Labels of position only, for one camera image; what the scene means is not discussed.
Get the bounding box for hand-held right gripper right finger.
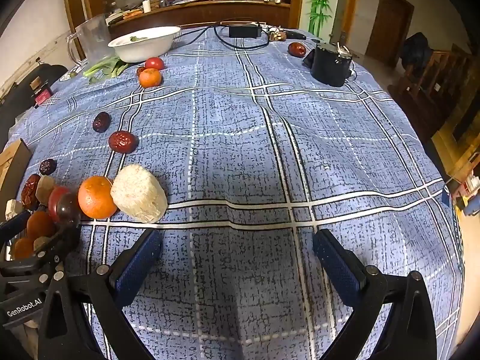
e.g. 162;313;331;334
313;229;437;360

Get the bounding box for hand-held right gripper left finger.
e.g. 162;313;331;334
37;229;164;360

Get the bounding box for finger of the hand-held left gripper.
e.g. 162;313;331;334
7;223;81;268
0;210;31;239

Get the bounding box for long dried red date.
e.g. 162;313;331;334
20;173;41;211

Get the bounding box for cardboard box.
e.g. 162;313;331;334
0;139;34;218

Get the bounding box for large pale sugarcane chunk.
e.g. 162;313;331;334
110;164;168;223

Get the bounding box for black sofa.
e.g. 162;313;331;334
0;62;68;136

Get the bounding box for green leafy vegetables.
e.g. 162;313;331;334
82;55;132;84

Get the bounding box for small orange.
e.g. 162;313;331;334
138;68;163;89

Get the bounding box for clear glass pitcher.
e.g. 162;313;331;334
67;13;113;66

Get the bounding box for black container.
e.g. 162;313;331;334
302;42;355;88

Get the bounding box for wooden chair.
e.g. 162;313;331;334
388;45;473;143

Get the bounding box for white bowl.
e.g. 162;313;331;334
107;26;181;63

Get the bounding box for dark jacket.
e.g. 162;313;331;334
401;32;432;76

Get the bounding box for wooden door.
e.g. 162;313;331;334
369;0;415;68

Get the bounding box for black power adapter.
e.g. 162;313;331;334
228;24;263;39

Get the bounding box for wooden counter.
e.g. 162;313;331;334
109;0;291;32

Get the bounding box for black cable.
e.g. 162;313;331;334
176;25;271;50

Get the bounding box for green bamboo wall decal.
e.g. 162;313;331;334
305;0;338;32

